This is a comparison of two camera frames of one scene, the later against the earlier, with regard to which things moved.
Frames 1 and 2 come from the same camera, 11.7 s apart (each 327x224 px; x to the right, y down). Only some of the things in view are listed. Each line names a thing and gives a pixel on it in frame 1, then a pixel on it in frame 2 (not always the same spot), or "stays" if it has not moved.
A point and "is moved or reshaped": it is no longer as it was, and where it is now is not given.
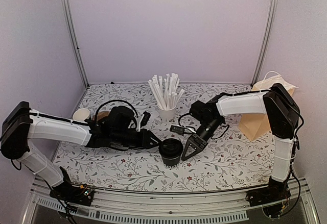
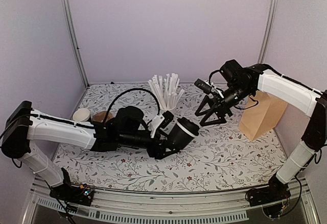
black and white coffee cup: x=171 y=163 → x=183 y=132
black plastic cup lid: x=170 y=148 is moved or reshaped
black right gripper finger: x=195 y=147 → x=220 y=114
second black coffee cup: x=81 y=114 stays
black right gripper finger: x=193 y=145 → x=209 y=101
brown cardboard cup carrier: x=102 y=114 stays
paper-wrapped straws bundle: x=165 y=90 stays
